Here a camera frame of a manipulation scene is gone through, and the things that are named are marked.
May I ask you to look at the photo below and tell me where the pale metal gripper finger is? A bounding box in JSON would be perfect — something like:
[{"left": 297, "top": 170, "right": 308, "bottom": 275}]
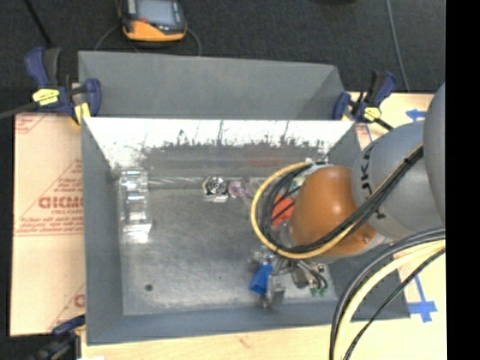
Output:
[
  {"left": 261, "top": 275, "right": 287, "bottom": 310},
  {"left": 248, "top": 250, "right": 278, "bottom": 268}
]

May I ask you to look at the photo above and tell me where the blue plastic object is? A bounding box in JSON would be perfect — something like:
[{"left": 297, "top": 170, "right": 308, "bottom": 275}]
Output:
[{"left": 248, "top": 261, "right": 275, "bottom": 296}]

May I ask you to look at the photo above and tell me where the orange round object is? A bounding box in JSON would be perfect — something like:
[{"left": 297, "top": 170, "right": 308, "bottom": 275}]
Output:
[{"left": 270, "top": 194, "right": 296, "bottom": 226}]

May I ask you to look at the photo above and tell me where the grey metal bin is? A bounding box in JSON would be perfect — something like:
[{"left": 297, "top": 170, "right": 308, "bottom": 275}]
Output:
[{"left": 77, "top": 49, "right": 410, "bottom": 345}]

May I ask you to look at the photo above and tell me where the small purple clear object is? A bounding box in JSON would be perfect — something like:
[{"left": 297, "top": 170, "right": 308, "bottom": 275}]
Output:
[{"left": 229, "top": 179, "right": 249, "bottom": 199}]

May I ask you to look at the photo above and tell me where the round silver metal object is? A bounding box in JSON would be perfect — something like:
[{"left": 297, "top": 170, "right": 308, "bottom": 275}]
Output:
[{"left": 201, "top": 175, "right": 230, "bottom": 203}]

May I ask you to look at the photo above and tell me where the brown cardboard board, red print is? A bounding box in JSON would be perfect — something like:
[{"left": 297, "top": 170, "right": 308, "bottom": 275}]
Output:
[{"left": 8, "top": 112, "right": 88, "bottom": 338}]

